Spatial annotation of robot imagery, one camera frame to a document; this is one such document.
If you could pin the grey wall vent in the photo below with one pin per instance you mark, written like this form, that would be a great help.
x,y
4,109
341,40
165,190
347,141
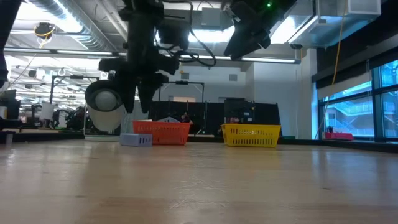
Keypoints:
x,y
233,77

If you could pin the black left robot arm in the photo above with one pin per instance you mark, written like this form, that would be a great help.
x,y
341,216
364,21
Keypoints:
x,y
143,31

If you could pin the black partition panel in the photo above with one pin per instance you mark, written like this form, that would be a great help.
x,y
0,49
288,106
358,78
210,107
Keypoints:
x,y
199,115

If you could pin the black ceiling device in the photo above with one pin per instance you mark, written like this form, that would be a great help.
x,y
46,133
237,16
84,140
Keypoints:
x,y
45,30

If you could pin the black cabinet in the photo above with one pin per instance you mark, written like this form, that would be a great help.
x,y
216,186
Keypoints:
x,y
264,113

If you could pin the yellow slotted plastic basket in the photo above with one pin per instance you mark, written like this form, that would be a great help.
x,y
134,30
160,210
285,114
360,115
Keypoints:
x,y
250,135

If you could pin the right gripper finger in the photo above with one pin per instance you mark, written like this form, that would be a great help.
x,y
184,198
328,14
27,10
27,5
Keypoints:
x,y
245,46

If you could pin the black aluminium table frame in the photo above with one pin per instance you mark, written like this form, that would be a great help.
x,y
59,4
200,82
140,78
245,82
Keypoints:
x,y
31,137

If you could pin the red bench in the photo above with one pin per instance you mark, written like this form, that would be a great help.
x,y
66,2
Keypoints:
x,y
339,137

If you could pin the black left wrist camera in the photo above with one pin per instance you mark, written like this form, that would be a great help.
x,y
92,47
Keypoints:
x,y
174,34

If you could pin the white cylindrical spot lamp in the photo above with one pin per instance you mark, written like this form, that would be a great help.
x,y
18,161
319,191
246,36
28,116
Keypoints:
x,y
105,118

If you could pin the grey wall sign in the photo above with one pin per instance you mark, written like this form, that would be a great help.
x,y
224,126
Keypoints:
x,y
184,75

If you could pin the grey ceiling box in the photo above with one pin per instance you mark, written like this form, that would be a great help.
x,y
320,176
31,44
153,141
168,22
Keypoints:
x,y
211,17

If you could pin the silver ceiling air duct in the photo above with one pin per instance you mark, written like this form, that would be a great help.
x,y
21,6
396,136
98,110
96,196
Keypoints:
x,y
93,18

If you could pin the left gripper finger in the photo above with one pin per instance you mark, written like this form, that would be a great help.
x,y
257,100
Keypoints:
x,y
129,93
146,93

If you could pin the blue glass window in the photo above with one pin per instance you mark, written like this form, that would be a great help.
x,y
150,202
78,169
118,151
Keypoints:
x,y
348,115

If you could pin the lavender wall charger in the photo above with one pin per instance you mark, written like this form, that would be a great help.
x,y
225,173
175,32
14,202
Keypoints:
x,y
168,119

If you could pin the lavender vented power adapter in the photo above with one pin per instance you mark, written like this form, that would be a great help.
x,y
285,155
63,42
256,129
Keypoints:
x,y
135,140

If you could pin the black monitor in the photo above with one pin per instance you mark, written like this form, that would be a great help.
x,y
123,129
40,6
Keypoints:
x,y
11,105

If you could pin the orange slotted plastic basket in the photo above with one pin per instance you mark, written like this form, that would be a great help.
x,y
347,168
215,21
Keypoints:
x,y
161,133

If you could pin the black rig frame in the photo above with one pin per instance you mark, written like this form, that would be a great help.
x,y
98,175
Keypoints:
x,y
74,76
192,82

